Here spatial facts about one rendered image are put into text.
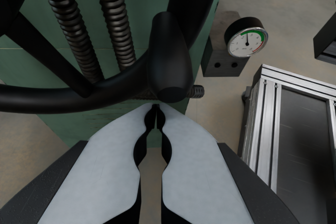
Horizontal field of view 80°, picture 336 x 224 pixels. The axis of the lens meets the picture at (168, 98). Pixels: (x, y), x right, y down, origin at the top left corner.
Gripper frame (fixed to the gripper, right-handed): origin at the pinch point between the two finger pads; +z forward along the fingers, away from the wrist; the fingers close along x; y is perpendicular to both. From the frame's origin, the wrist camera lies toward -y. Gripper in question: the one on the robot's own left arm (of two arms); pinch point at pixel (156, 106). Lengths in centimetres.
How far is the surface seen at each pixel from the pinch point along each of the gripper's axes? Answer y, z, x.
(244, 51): 2.4, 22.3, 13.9
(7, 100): 3.8, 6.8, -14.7
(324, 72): 35, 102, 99
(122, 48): -0.2, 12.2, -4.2
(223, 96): 43, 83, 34
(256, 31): -1.2, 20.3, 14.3
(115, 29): -2.4, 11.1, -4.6
